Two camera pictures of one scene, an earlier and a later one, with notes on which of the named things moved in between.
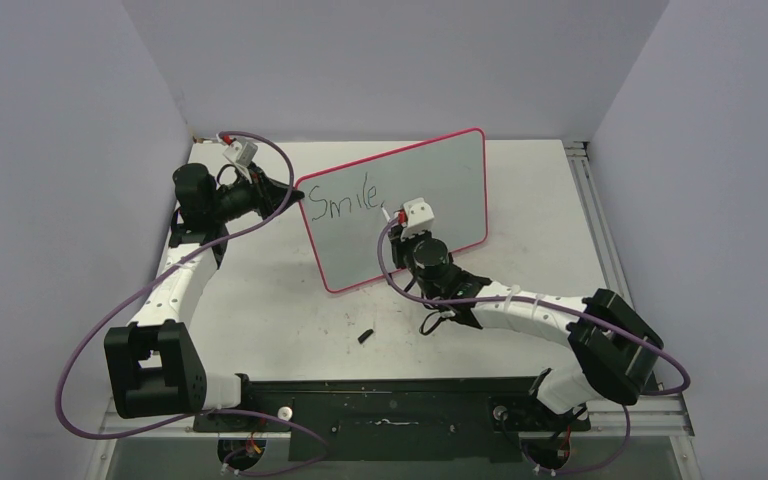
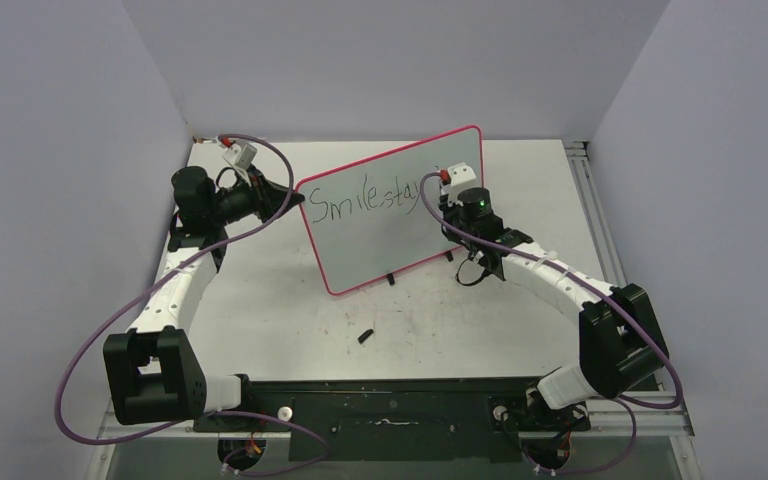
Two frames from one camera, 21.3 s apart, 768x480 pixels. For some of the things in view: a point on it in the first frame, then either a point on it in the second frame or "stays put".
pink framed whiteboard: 342,205 stays put
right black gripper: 399,245 -> 448,208
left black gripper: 266,193 stays put
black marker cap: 365,335 stays put
